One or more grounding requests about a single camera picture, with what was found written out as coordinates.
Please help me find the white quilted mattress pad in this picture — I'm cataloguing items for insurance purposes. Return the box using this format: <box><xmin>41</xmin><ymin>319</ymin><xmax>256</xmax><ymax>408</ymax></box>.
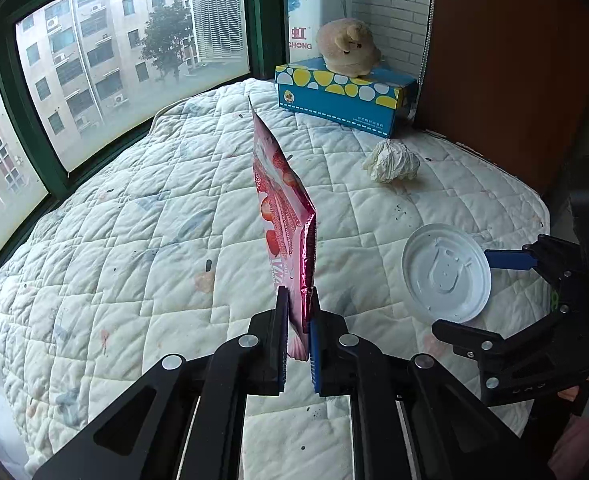
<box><xmin>0</xmin><ymin>79</ymin><xmax>551</xmax><ymax>474</ymax></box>

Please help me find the white tissue ball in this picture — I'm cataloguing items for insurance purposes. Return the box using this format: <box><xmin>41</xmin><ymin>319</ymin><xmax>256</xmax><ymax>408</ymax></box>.
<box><xmin>362</xmin><ymin>139</ymin><xmax>421</xmax><ymax>183</ymax></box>

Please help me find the beige plush toy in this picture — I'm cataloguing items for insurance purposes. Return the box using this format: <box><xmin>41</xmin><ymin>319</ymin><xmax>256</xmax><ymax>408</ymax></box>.
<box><xmin>316</xmin><ymin>18</ymin><xmax>381</xmax><ymax>77</ymax></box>

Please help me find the white plastic cup lid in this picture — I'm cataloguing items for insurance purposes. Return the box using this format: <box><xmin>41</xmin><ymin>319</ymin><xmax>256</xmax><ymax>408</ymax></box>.
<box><xmin>401</xmin><ymin>223</ymin><xmax>492</xmax><ymax>325</ymax></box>

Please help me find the blue yellow-dotted tissue box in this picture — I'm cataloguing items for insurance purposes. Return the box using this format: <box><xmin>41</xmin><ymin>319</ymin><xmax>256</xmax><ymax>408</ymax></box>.
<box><xmin>275</xmin><ymin>58</ymin><xmax>419</xmax><ymax>139</ymax></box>

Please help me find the pink strawberry snack wrapper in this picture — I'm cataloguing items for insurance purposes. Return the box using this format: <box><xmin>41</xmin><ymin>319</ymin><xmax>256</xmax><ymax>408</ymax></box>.
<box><xmin>251</xmin><ymin>112</ymin><xmax>317</xmax><ymax>361</ymax></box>

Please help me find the brown wooden wardrobe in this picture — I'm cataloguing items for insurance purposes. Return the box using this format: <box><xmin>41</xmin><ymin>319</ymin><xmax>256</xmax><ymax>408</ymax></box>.
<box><xmin>416</xmin><ymin>0</ymin><xmax>589</xmax><ymax>195</ymax></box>

